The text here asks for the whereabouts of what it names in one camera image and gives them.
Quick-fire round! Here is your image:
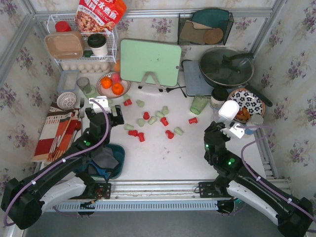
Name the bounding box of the white scoop cup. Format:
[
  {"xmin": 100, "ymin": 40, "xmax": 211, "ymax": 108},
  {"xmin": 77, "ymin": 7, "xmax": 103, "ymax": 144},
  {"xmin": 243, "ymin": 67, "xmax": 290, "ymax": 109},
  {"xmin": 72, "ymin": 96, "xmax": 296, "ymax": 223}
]
[{"xmin": 218, "ymin": 100, "xmax": 239, "ymax": 122}]

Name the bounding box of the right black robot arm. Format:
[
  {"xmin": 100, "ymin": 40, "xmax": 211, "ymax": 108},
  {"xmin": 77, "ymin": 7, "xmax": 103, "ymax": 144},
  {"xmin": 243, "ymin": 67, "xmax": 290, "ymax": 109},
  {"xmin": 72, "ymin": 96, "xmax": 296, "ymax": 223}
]
[{"xmin": 204, "ymin": 121, "xmax": 315, "ymax": 237}]

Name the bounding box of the green round capsule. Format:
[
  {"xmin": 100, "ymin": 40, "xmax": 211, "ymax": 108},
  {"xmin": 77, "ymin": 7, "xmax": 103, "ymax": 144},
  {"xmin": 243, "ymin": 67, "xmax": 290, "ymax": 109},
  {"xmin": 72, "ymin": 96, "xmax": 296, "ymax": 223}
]
[{"xmin": 137, "ymin": 118, "xmax": 145, "ymax": 127}]

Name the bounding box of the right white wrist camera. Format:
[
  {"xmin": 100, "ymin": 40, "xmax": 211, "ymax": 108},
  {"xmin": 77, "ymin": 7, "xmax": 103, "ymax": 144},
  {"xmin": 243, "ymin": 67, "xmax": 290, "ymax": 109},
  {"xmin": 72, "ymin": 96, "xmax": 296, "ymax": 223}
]
[{"xmin": 221, "ymin": 121, "xmax": 245, "ymax": 139}]

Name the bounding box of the grey fluffy cloth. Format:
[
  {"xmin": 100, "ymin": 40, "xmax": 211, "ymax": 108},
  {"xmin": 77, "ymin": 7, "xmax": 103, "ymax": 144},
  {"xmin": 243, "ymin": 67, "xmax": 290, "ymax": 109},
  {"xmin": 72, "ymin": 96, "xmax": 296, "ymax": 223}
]
[{"xmin": 87, "ymin": 147, "xmax": 119, "ymax": 176}]

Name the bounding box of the orange fruit right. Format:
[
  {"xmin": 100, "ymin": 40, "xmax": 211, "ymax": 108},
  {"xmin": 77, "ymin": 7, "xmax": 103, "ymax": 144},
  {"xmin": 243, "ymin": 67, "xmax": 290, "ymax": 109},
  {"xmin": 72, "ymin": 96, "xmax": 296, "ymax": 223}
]
[{"xmin": 112, "ymin": 83, "xmax": 124, "ymax": 95}]

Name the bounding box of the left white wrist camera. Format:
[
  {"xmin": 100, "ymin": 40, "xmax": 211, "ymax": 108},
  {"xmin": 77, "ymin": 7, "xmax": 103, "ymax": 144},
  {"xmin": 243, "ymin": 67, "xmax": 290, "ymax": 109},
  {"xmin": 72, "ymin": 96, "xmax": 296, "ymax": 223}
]
[{"xmin": 89, "ymin": 96, "xmax": 112, "ymax": 113}]

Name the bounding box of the flower pattern plate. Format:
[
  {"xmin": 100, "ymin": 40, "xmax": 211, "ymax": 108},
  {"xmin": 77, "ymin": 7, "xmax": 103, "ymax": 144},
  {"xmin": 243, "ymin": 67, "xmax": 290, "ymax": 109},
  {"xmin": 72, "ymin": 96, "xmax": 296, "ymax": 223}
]
[{"xmin": 228, "ymin": 88, "xmax": 265, "ymax": 124}]

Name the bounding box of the green cutting board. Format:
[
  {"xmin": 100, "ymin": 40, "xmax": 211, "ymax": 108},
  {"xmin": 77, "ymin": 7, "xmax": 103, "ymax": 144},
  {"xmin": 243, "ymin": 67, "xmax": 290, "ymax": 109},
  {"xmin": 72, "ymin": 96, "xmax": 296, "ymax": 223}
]
[{"xmin": 119, "ymin": 39, "xmax": 181, "ymax": 86}]

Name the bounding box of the orange fruit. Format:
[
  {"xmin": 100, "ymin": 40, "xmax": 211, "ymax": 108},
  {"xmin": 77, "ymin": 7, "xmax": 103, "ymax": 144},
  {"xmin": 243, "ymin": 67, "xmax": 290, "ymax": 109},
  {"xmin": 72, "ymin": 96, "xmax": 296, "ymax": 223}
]
[
  {"xmin": 100, "ymin": 77, "xmax": 113, "ymax": 89},
  {"xmin": 112, "ymin": 83, "xmax": 124, "ymax": 95}
]

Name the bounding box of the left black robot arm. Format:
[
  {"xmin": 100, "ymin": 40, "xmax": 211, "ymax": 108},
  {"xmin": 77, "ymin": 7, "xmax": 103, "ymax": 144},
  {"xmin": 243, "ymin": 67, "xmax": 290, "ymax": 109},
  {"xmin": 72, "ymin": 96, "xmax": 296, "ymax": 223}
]
[{"xmin": 0, "ymin": 105, "xmax": 125, "ymax": 230}]

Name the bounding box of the red capsule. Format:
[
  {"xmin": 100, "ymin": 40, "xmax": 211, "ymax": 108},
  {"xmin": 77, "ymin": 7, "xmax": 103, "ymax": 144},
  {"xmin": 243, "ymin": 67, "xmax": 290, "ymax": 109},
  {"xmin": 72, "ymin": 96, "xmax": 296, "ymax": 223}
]
[
  {"xmin": 160, "ymin": 117, "xmax": 169, "ymax": 126},
  {"xmin": 123, "ymin": 99, "xmax": 132, "ymax": 106},
  {"xmin": 143, "ymin": 112, "xmax": 150, "ymax": 120},
  {"xmin": 137, "ymin": 132, "xmax": 145, "ymax": 142},
  {"xmin": 165, "ymin": 130, "xmax": 174, "ymax": 139},
  {"xmin": 128, "ymin": 130, "xmax": 138, "ymax": 137},
  {"xmin": 188, "ymin": 117, "xmax": 198, "ymax": 124}
]

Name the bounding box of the striped red cloth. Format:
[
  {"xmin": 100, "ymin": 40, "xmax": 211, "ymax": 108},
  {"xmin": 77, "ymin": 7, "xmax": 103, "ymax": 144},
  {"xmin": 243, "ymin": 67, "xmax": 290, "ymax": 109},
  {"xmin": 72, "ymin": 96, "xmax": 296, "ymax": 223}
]
[{"xmin": 32, "ymin": 103, "xmax": 79, "ymax": 162}]

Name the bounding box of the green capsule left low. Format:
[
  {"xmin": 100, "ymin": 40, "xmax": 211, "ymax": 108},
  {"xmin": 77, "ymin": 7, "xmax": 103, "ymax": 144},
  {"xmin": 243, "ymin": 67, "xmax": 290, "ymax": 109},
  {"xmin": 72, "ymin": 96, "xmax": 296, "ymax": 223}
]
[{"xmin": 124, "ymin": 123, "xmax": 134, "ymax": 131}]

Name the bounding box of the teal plastic storage basket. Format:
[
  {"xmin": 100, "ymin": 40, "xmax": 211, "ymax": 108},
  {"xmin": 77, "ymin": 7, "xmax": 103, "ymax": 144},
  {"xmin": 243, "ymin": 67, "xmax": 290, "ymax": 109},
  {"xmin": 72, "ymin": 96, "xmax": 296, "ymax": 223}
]
[{"xmin": 74, "ymin": 144, "xmax": 125, "ymax": 180}]

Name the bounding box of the orange fruit left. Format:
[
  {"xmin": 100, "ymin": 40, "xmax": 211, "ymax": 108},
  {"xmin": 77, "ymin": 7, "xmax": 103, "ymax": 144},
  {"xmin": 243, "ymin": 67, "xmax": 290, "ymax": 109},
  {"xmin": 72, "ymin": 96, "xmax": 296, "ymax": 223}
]
[{"xmin": 100, "ymin": 77, "xmax": 113, "ymax": 89}]

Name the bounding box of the white cup black lid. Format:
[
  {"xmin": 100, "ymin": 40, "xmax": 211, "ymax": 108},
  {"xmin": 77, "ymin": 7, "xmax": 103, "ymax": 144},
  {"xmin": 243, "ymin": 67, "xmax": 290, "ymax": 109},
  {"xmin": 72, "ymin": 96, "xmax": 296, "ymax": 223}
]
[{"xmin": 87, "ymin": 33, "xmax": 108, "ymax": 56}]

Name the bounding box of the white egg tray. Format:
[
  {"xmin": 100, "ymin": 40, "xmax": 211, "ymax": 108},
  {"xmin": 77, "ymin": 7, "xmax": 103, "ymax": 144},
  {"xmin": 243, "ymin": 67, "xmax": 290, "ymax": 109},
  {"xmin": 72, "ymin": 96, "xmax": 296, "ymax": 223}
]
[{"xmin": 61, "ymin": 62, "xmax": 111, "ymax": 74}]

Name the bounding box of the white bottle grey cap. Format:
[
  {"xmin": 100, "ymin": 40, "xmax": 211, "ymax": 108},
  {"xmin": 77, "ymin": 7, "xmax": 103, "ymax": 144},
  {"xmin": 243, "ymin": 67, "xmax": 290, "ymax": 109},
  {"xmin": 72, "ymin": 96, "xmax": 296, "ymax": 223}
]
[{"xmin": 244, "ymin": 114, "xmax": 264, "ymax": 135}]

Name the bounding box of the silver fork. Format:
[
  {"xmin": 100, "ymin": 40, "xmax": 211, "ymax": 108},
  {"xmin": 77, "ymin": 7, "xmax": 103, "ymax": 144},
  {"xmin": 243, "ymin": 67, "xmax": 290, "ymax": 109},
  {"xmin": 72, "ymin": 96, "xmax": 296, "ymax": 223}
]
[{"xmin": 79, "ymin": 97, "xmax": 85, "ymax": 122}]

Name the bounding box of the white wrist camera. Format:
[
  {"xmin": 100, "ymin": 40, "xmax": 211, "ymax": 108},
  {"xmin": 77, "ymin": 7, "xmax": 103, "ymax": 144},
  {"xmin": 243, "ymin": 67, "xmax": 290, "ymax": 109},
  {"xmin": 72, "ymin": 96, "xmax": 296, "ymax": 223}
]
[
  {"xmin": 221, "ymin": 121, "xmax": 245, "ymax": 139},
  {"xmin": 89, "ymin": 96, "xmax": 112, "ymax": 113}
]

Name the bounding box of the grey glass cup left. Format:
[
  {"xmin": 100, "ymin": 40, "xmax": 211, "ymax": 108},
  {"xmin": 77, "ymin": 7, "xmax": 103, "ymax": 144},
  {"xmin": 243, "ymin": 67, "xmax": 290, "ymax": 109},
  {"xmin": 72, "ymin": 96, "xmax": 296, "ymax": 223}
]
[{"xmin": 77, "ymin": 77, "xmax": 91, "ymax": 94}]

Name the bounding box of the black power plug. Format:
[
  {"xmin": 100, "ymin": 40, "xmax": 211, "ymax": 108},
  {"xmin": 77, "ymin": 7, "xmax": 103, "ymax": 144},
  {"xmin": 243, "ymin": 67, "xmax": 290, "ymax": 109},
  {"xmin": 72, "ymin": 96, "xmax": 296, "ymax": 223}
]
[{"xmin": 165, "ymin": 87, "xmax": 181, "ymax": 93}]

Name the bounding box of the black wok with glass lid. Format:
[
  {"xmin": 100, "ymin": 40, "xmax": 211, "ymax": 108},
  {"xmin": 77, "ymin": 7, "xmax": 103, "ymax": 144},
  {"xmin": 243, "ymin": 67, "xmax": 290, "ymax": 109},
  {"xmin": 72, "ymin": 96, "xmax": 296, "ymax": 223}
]
[{"xmin": 198, "ymin": 47, "xmax": 273, "ymax": 107}]

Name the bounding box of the pink peach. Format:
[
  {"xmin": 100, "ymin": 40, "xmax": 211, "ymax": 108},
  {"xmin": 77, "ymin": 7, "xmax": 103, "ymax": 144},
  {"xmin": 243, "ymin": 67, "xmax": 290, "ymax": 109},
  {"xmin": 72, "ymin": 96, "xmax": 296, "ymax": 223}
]
[{"xmin": 111, "ymin": 73, "xmax": 120, "ymax": 83}]

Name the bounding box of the fruit plate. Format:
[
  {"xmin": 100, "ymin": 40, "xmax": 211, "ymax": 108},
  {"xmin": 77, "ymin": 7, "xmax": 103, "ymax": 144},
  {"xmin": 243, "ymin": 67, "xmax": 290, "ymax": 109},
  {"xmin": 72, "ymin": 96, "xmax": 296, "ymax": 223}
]
[{"xmin": 96, "ymin": 73, "xmax": 131, "ymax": 99}]

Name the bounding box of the white wire rack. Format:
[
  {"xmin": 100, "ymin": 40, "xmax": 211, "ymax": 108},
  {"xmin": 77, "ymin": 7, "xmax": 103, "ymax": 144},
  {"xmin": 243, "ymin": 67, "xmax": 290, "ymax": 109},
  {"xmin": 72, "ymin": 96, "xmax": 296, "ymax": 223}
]
[{"xmin": 45, "ymin": 13, "xmax": 118, "ymax": 64}]

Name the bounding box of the green glass cup right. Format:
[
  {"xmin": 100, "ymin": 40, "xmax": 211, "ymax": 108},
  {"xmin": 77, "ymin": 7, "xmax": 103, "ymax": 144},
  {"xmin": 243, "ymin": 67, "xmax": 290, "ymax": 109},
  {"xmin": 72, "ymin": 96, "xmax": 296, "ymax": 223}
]
[{"xmin": 190, "ymin": 95, "xmax": 209, "ymax": 115}]

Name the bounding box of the white small strainer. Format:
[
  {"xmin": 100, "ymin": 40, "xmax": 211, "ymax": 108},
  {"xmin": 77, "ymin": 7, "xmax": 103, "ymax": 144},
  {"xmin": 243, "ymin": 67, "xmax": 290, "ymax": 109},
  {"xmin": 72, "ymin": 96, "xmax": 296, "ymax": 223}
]
[{"xmin": 56, "ymin": 92, "xmax": 77, "ymax": 110}]

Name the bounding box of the clear storage box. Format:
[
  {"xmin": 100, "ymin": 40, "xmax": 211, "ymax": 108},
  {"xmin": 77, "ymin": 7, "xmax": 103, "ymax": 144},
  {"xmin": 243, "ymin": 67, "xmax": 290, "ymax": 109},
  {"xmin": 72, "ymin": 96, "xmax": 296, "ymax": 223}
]
[{"xmin": 57, "ymin": 70, "xmax": 79, "ymax": 93}]

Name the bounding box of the white jar black lid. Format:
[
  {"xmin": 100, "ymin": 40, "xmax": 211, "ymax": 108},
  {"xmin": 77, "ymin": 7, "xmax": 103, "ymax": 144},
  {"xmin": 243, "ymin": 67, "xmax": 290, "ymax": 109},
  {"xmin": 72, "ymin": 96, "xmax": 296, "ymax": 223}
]
[{"xmin": 210, "ymin": 87, "xmax": 229, "ymax": 109}]

